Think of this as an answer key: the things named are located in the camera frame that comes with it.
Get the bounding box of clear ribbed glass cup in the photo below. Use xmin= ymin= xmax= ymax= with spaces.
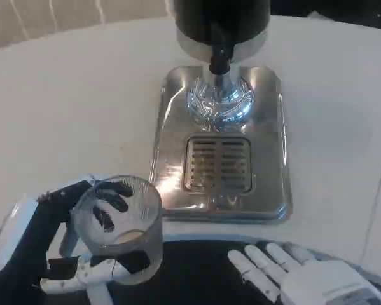
xmin=69 ymin=177 xmax=164 ymax=286

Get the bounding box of black dispenser tap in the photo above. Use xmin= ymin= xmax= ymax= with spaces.
xmin=208 ymin=47 xmax=232 ymax=75

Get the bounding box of steel drip tray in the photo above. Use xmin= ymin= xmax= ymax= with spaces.
xmin=148 ymin=65 xmax=293 ymax=225

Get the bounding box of black drink dispenser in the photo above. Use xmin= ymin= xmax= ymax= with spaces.
xmin=172 ymin=0 xmax=272 ymax=74

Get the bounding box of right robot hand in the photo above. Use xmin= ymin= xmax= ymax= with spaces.
xmin=227 ymin=241 xmax=381 ymax=305

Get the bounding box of steel drain grid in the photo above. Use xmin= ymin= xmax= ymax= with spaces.
xmin=181 ymin=134 xmax=253 ymax=194

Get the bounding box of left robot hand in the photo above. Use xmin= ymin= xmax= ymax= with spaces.
xmin=0 ymin=179 xmax=151 ymax=305

